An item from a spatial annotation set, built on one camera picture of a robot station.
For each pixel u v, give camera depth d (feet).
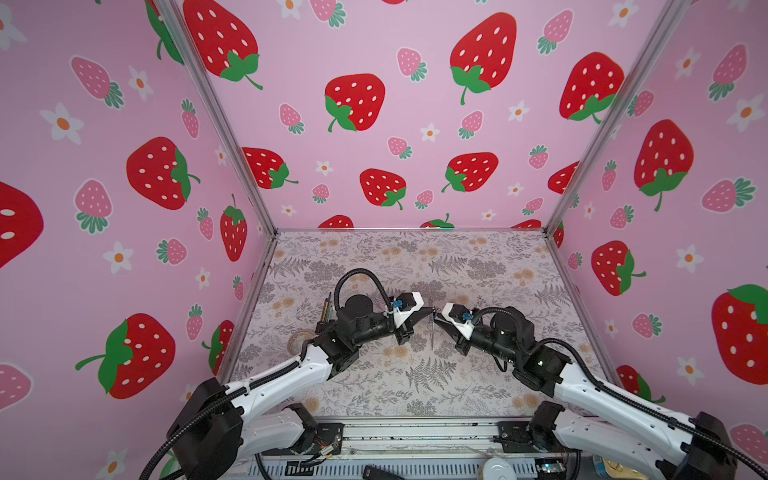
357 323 1.86
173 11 2.21
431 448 2.40
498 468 2.16
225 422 1.32
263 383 1.52
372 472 2.29
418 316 2.01
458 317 1.91
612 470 2.17
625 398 1.53
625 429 1.52
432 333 2.45
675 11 2.24
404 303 1.91
